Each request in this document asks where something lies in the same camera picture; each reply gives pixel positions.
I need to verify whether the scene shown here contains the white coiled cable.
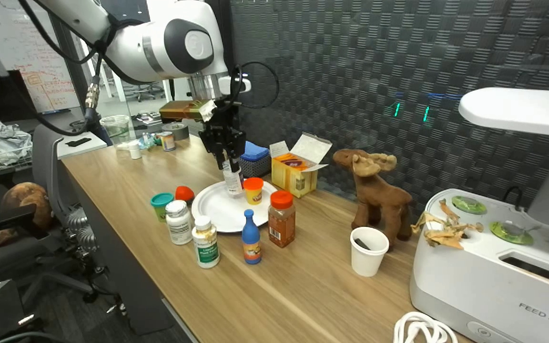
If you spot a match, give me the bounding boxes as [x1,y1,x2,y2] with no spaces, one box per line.
[390,309,459,343]

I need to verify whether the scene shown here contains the blue cloth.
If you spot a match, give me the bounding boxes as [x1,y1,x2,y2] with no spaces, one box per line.
[241,141,268,160]

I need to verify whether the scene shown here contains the white paper cup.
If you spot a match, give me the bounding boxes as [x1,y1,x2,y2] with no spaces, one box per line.
[348,227,388,277]

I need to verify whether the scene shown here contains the white paper plate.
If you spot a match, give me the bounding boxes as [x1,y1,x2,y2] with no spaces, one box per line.
[190,181,274,235]

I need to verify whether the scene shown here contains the teal lid small jar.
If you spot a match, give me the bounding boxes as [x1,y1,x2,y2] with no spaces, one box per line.
[150,193,173,219]

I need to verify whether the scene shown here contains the yellow open cardboard box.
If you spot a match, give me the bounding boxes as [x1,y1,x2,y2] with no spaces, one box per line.
[268,134,331,198]

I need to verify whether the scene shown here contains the white hydroponic planter appliance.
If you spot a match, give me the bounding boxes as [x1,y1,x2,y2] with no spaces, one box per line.
[407,86,549,343]

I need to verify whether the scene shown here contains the brown plush moose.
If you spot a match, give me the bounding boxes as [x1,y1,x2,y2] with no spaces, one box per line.
[333,149,411,244]

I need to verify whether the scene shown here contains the orange lid spice jar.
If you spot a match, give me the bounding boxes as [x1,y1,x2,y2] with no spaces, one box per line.
[268,191,295,248]

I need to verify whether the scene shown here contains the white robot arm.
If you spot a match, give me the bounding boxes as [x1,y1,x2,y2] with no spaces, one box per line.
[34,0,243,172]

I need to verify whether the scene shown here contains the blue cap small bottle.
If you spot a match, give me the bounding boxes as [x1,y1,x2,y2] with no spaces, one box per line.
[241,210,261,265]

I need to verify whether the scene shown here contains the orange lid small jar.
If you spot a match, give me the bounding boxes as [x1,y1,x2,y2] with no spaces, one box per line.
[243,177,262,206]

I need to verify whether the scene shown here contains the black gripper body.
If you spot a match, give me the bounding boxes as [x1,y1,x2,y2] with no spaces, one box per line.
[198,97,243,160]

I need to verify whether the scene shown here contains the white bottle green label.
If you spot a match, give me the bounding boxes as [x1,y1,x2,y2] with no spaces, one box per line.
[192,216,219,269]

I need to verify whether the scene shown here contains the brown plush toy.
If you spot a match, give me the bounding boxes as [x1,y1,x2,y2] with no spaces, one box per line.
[0,181,53,248]

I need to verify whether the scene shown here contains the red plastic strawberry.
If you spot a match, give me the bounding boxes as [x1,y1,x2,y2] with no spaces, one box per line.
[173,185,194,204]

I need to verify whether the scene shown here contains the black office chair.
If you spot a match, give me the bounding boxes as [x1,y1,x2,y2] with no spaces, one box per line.
[20,124,125,311]

